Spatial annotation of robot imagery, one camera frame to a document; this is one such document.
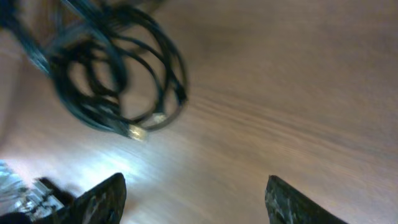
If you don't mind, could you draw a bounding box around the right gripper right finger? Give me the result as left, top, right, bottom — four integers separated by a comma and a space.
264, 175, 346, 224

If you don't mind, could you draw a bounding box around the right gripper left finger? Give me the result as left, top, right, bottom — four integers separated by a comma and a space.
34, 172, 127, 224

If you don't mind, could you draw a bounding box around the black usb cable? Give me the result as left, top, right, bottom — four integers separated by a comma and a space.
62, 4, 189, 131
46, 2, 149, 141

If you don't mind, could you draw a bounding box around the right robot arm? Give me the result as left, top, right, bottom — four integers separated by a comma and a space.
1, 162, 343, 224

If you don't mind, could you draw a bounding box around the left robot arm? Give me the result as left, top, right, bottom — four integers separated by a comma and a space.
1, 0, 104, 76

